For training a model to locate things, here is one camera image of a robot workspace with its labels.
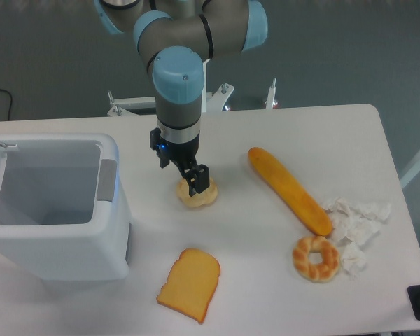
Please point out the long orange baguette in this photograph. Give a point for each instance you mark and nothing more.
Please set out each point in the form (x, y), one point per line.
(291, 191)

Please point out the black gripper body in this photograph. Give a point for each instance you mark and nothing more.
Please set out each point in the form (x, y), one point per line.
(181, 154)

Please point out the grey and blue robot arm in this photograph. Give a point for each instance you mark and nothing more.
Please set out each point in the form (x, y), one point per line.
(174, 39)

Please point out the white trash bin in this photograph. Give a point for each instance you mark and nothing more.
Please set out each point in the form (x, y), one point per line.
(64, 215)

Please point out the small crumpled white tissue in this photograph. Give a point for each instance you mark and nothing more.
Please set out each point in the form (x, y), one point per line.
(353, 260)

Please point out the twisted ring bread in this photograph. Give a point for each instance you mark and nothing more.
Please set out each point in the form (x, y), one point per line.
(316, 259)

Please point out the large crumpled white tissue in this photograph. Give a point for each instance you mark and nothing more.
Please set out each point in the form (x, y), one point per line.
(355, 222)

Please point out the orange toast slice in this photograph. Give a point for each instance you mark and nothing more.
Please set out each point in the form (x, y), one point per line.
(191, 284)

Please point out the round braided bread roll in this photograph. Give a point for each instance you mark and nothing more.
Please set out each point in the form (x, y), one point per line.
(206, 197)

